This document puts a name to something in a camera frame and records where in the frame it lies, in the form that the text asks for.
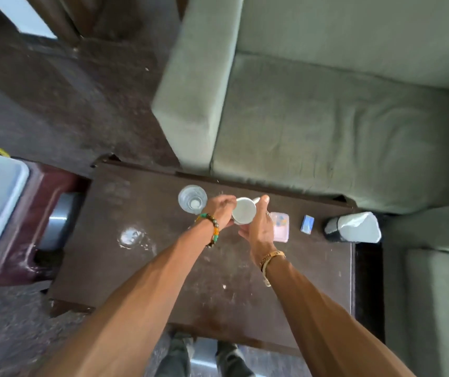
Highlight maroon plastic stool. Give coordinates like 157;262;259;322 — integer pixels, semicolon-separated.
0;156;91;288

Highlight person's right forearm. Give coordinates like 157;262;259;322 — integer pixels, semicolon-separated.
263;256;415;377

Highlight person's left forearm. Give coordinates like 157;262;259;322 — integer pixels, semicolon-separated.
32;223;219;377

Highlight clear drinking glass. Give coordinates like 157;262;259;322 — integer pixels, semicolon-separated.
178;185;208;215

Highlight person's left leg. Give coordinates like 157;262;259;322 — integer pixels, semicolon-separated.
155;331;195;377

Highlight person's left hand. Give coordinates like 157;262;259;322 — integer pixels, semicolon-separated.
202;195;238;229

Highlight pink translucent pill box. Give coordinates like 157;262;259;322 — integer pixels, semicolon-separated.
270;211;290;243

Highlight green fabric sofa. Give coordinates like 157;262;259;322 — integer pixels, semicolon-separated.
151;0;449;215

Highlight green fabric armchair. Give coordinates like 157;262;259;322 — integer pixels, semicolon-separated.
382;202;449;377

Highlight colourful beaded bracelet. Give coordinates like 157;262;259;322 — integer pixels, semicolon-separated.
194;213;221;248

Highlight dark wooden door frame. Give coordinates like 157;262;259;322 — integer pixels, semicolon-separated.
24;0;109;47

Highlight gold wrist bracelet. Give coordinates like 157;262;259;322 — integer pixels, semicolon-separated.
259;251;286;287

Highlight white ceramic cup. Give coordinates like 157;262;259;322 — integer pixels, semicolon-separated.
232;197;261;226

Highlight person's right leg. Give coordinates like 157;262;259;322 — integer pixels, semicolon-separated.
215;340;256;377

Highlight person's right hand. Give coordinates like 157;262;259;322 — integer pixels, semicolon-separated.
238;195;277;260

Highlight silver metal can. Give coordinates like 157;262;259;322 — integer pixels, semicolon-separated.
40;192;84;252

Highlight person's leg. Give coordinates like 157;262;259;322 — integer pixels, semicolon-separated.
155;331;195;377
215;340;256;377

